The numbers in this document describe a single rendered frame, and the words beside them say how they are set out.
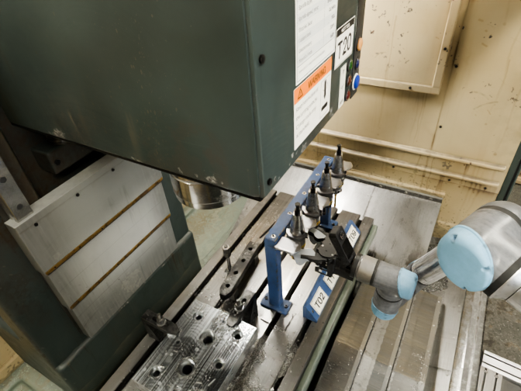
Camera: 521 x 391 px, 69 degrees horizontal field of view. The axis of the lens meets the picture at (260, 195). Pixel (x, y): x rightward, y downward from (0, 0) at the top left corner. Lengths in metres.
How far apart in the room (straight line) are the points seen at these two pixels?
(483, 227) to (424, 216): 1.02
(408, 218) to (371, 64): 0.70
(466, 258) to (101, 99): 0.71
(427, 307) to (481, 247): 0.88
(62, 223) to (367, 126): 1.26
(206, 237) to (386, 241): 0.91
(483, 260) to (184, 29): 0.62
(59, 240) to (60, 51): 0.59
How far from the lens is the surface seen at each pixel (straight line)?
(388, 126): 1.74
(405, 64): 1.61
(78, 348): 1.46
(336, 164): 1.31
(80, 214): 1.17
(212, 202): 0.75
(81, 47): 0.67
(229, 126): 0.52
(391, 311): 1.17
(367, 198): 1.87
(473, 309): 1.58
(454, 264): 0.84
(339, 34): 0.74
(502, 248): 0.82
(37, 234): 1.11
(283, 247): 1.07
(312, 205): 1.15
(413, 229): 1.82
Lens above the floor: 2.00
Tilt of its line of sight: 39 degrees down
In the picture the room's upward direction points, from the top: 5 degrees counter-clockwise
